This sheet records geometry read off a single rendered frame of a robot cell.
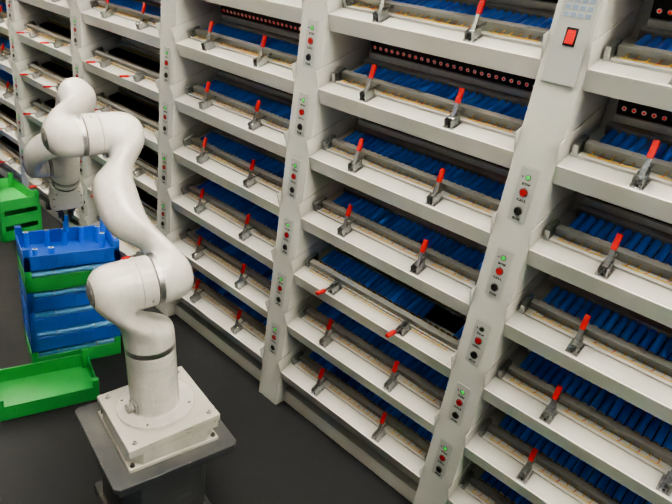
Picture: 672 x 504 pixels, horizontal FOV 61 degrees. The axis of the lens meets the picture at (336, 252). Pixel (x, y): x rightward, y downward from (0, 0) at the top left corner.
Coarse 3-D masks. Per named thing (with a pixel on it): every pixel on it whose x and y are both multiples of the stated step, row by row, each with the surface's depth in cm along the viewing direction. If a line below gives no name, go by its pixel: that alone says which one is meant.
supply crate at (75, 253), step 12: (60, 228) 207; (72, 228) 209; (84, 228) 211; (36, 240) 204; (60, 240) 208; (72, 240) 211; (84, 240) 212; (108, 240) 212; (24, 252) 184; (60, 252) 201; (72, 252) 192; (84, 252) 195; (96, 252) 197; (108, 252) 199; (24, 264) 186; (36, 264) 188; (48, 264) 190; (60, 264) 192; (72, 264) 194; (84, 264) 197
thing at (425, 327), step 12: (312, 264) 183; (336, 276) 177; (360, 288) 172; (372, 300) 170; (384, 300) 167; (396, 312) 164; (408, 312) 163; (420, 324) 159; (444, 336) 155; (444, 348) 154
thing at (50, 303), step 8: (24, 288) 197; (24, 296) 197; (32, 296) 192; (56, 296) 196; (64, 296) 198; (72, 296) 199; (80, 296) 201; (32, 304) 193; (40, 304) 194; (48, 304) 196; (56, 304) 197; (64, 304) 199; (72, 304) 201; (80, 304) 202; (88, 304) 204; (32, 312) 194
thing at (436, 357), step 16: (320, 240) 187; (304, 256) 184; (320, 256) 189; (304, 272) 184; (304, 288) 184; (320, 288) 177; (336, 304) 175; (352, 304) 171; (368, 320) 166; (384, 320) 165; (384, 336) 165; (400, 336) 160; (416, 336) 159; (416, 352) 157; (432, 352) 154; (448, 352) 154; (448, 368) 150
